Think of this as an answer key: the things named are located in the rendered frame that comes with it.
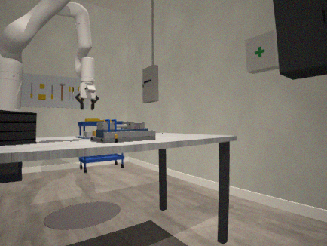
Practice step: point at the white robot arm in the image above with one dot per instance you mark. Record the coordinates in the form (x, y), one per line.
(18, 34)

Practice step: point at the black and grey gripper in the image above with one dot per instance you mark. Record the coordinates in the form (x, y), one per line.
(85, 95)

